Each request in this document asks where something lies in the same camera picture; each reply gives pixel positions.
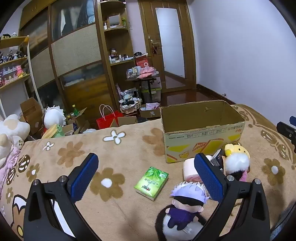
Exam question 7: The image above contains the pink bedding cloth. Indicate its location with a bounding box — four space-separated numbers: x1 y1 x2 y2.
0 144 22 188

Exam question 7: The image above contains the small dark side table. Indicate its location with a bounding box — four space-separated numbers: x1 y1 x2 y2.
125 74 160 104

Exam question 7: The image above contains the wooden corner shelf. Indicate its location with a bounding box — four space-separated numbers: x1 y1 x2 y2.
99 0 139 112

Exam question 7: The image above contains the white fluffy-haired plush doll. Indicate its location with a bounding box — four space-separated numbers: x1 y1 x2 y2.
224 153 251 181

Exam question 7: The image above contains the cream white plush toy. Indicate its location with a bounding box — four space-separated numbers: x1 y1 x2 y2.
0 114 31 164

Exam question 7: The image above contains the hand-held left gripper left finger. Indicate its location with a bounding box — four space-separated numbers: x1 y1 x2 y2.
23 153 102 241

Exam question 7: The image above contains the clear plastic storage bin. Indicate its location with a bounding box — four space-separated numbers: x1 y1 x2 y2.
141 77 162 104

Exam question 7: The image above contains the green frog toy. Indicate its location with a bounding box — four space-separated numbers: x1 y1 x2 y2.
54 124 65 138

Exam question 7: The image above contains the wooden door with glass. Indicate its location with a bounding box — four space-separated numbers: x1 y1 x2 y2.
138 0 197 93

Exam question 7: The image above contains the red paper bag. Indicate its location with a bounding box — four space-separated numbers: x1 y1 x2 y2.
96 104 124 130

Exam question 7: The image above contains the yellow green comb toy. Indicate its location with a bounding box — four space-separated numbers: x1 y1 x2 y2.
41 124 57 139

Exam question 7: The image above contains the large white plush head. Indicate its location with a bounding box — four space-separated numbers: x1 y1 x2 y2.
44 105 67 130

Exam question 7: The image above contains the lace-trimmed wicker basket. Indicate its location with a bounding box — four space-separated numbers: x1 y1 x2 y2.
119 97 143 114

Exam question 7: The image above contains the wooden figurine display shelf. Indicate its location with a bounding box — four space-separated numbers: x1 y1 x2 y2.
0 35 32 93

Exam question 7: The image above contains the green tissue pack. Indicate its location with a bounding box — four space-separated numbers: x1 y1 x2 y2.
134 166 169 201

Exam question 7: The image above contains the brass door handle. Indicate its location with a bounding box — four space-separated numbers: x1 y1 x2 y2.
150 39 161 55

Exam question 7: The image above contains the cardboard box with pink items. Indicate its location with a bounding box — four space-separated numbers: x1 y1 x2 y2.
139 103 162 119

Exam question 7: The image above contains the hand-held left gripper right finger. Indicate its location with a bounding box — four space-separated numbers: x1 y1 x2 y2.
194 153 271 241

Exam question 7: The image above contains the small black box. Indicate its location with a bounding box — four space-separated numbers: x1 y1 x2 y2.
211 149 226 172

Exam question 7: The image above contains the white-haired purple plush doll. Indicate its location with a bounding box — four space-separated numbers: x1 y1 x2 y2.
166 181 210 230

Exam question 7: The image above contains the pink clothes pile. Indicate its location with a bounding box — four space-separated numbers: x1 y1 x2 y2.
138 67 158 79

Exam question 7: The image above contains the white curved pole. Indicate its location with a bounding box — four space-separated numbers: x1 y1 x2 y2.
26 42 45 109

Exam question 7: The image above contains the pink white plush cube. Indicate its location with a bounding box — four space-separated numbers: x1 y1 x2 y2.
183 158 204 184

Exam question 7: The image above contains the picture frame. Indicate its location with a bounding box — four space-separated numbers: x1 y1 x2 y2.
107 13 121 26

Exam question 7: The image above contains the small open cardboard box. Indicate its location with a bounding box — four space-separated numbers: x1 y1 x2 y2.
117 115 138 127

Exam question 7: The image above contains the wooden wardrobe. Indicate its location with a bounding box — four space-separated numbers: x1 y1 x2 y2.
18 0 112 122

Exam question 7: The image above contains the empty brown cardboard box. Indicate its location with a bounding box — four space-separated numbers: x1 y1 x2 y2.
19 97 46 135

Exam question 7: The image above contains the black white striped plush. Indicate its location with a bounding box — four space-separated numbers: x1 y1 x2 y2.
121 90 139 100

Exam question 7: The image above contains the yellow plush toy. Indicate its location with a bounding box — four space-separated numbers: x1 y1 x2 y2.
224 143 249 161

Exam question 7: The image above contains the red gift box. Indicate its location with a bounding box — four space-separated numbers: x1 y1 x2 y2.
135 55 150 70

